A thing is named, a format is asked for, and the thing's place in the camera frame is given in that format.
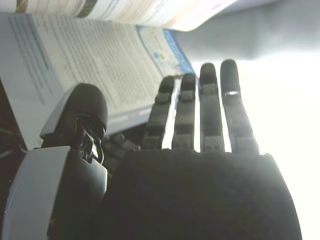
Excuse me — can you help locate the printed book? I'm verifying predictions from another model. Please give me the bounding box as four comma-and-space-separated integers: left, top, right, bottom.
0, 0, 238, 151

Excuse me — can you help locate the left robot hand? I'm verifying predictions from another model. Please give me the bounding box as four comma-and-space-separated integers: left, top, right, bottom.
0, 58, 303, 240

